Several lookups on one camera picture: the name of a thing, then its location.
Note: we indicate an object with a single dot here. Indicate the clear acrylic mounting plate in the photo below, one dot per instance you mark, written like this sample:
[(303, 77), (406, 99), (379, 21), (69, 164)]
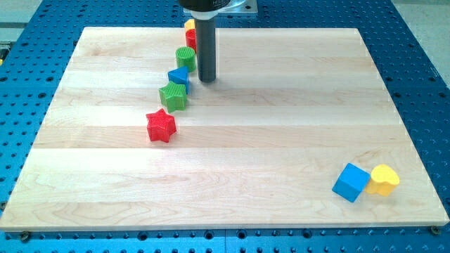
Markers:
[(237, 7)]

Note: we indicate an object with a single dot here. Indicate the green star block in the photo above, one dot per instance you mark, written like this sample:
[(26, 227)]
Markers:
[(173, 96)]

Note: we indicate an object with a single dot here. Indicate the green cylinder block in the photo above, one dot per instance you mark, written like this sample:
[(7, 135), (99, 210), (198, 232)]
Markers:
[(185, 57)]

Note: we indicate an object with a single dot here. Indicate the red cylinder block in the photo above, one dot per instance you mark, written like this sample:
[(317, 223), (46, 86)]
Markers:
[(191, 39)]

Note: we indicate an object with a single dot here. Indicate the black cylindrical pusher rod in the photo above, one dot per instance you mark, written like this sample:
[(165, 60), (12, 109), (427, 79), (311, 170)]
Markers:
[(206, 49)]

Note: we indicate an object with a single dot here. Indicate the blue cube block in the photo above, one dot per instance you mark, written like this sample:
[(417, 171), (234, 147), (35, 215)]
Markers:
[(351, 182)]

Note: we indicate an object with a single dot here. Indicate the blue triangle block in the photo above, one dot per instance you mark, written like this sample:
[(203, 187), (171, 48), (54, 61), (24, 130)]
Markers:
[(180, 76)]

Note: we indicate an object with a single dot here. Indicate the red star block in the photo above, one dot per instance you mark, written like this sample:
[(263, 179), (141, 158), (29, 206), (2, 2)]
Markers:
[(160, 126)]

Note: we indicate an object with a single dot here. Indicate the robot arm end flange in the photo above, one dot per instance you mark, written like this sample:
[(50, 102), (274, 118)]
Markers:
[(203, 9)]

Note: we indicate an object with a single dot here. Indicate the light wooden board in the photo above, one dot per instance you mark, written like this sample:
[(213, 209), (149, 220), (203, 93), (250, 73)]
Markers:
[(261, 147)]

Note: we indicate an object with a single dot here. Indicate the yellow heart block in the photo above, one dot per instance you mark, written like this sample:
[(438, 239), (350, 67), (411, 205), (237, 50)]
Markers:
[(383, 180)]

